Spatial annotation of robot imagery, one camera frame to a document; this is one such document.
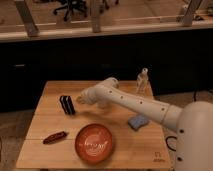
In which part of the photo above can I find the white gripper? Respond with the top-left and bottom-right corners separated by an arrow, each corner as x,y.
76,88 -> 98,105

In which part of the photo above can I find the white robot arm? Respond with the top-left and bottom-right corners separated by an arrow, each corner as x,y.
77,77 -> 213,171

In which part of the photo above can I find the clear plastic cup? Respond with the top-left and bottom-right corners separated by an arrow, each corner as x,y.
98,101 -> 109,109

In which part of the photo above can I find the blue sponge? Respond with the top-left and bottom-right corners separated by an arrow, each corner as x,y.
128,115 -> 149,131

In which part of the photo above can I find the clear plastic bottle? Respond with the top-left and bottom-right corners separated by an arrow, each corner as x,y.
136,68 -> 149,93

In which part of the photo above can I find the orange bowl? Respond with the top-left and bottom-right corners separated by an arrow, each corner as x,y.
75,124 -> 114,165

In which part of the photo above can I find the black office chair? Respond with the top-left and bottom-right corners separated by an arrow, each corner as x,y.
53,0 -> 87,21

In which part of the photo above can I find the black cable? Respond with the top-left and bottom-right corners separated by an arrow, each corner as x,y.
164,134 -> 178,153

